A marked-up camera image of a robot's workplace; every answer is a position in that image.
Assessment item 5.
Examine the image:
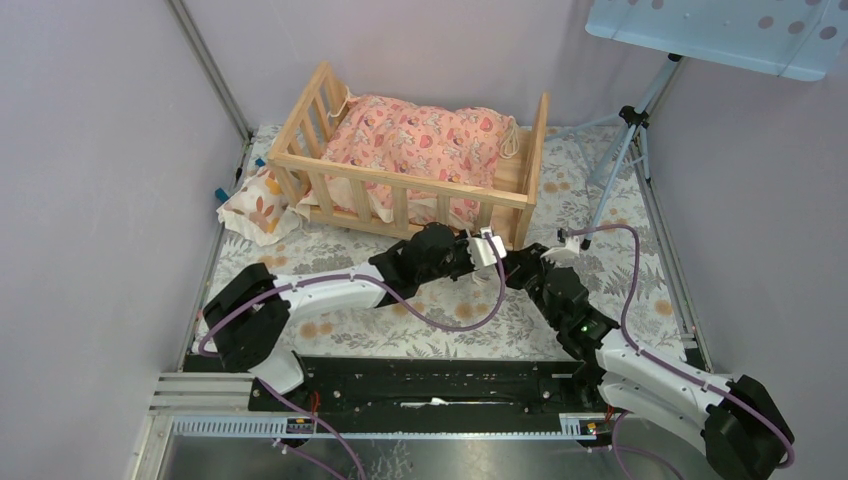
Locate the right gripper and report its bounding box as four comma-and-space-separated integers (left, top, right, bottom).
495, 243, 562, 330

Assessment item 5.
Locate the pink patterned bed cushion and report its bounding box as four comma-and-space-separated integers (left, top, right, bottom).
311, 95, 521, 227

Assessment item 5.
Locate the wooden pet bed frame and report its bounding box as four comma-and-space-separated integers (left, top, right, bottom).
267, 62, 550, 249

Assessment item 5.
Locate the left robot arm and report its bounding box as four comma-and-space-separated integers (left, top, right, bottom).
197, 222, 509, 373

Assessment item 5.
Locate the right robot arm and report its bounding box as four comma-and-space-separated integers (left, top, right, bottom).
502, 244, 796, 479

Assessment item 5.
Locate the floral table mat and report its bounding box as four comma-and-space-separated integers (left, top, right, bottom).
207, 126, 684, 360

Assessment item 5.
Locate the floral small pillow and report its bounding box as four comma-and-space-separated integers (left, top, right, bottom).
216, 166, 302, 246

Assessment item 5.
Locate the black tripod stand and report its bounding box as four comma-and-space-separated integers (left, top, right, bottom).
545, 53, 684, 228

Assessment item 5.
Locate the blue toy item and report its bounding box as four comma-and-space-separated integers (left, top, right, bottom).
214, 156, 270, 206

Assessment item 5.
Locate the grey diagonal pole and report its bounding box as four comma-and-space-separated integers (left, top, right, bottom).
165, 0, 254, 143

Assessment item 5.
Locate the light blue perforated panel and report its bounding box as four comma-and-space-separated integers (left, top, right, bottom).
585, 0, 847, 82

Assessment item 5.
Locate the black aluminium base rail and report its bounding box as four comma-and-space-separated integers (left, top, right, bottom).
151, 356, 622, 440

